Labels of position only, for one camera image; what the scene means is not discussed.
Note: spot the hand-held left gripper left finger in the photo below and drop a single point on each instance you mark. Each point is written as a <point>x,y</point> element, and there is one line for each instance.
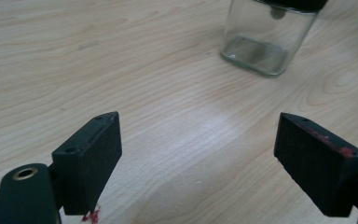
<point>87,161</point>

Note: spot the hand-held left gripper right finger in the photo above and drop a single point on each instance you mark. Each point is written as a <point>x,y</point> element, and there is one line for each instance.
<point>313,165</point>

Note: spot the glass jar with black lid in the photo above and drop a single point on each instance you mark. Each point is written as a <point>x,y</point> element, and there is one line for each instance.
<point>261,37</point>

